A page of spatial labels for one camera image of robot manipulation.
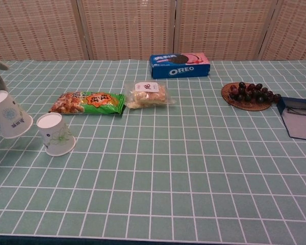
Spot green white checked tablecloth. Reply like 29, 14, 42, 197
0, 59, 306, 242

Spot blue Oreo cookie box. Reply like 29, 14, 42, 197
149, 52, 211, 80

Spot clear bag of pastries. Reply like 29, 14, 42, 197
124, 81, 176, 110

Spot woven bamboo screen panel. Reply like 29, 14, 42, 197
173, 0, 282, 61
0, 0, 87, 62
76, 0, 180, 61
259, 0, 306, 61

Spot open blue case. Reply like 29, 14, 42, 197
276, 96, 306, 142

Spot round woven rattan coaster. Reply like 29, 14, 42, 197
221, 82, 274, 112

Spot green snack bag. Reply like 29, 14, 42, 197
48, 91, 126, 116

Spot white paper cup green flower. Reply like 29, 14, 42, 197
36, 112, 77, 157

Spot bunch of dark red grapes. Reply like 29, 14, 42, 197
228, 81, 282, 104

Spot dark thin eyeglasses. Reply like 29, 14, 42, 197
285, 106, 306, 114

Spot white paper cup blue print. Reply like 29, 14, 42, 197
0, 90, 34, 139

